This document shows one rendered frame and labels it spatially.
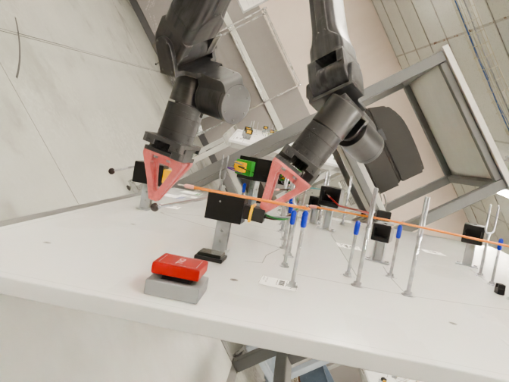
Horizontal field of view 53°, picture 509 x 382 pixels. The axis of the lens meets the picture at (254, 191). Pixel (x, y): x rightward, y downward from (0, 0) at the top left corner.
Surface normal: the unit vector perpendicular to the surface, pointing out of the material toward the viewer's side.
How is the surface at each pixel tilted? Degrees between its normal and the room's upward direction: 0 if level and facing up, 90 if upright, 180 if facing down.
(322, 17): 110
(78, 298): 90
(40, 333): 0
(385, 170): 90
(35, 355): 0
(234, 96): 56
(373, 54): 90
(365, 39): 90
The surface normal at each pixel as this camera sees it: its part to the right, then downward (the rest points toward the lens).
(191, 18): -0.56, 0.38
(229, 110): 0.71, 0.33
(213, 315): 0.18, -0.98
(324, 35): -0.63, -0.33
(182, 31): -0.66, 0.48
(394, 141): -0.07, 0.09
